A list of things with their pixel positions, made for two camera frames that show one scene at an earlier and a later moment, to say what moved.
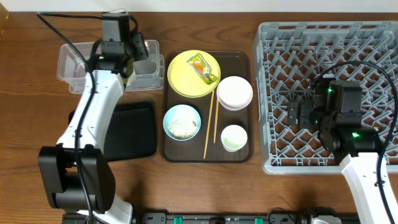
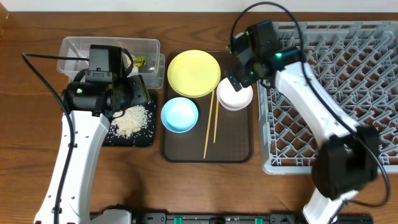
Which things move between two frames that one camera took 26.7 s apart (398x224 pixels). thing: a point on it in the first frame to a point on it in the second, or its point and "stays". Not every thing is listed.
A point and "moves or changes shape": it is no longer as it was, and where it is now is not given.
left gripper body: [115, 47] to [137, 90]
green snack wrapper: [202, 69] moves or changes shape
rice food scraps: [182, 129] to [132, 120]
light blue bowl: [181, 122] moves or changes shape
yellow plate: [185, 81] stays
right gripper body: [310, 118] to [249, 75]
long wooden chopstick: [209, 123] stays
